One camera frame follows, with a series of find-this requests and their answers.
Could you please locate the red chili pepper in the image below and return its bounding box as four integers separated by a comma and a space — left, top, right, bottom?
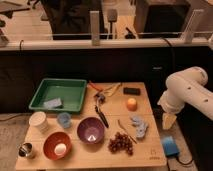
89, 81, 103, 92

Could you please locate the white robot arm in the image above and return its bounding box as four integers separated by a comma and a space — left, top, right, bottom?
157, 67, 213, 130

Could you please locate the blue plastic cup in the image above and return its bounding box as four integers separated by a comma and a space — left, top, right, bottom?
57, 112, 71, 128

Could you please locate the white paper cup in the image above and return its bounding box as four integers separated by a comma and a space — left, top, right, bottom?
29, 111, 48, 133

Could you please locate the small metal cup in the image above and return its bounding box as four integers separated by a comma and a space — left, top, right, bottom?
18, 143, 35, 159

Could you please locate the blue crumpled cloth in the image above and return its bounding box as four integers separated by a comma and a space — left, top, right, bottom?
130, 116, 148, 139

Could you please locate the orange fruit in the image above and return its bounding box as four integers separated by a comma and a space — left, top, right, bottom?
126, 98, 137, 111

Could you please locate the thin brown stick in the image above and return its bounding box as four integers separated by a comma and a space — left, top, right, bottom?
117, 119, 137, 144

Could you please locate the bunch of red grapes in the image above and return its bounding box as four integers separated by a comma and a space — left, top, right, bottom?
108, 132, 133, 155

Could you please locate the purple bowl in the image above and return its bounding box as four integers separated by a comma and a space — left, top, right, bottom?
77, 117, 105, 144

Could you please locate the green plastic tray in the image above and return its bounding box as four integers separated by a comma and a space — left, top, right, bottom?
29, 78, 87, 114

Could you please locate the white egg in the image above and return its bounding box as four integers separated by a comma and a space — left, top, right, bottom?
54, 143, 66, 155

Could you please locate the red bowl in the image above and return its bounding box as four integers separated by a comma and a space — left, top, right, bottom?
43, 132, 72, 160

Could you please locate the black handled tool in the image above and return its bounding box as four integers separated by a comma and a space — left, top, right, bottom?
95, 105, 109, 128

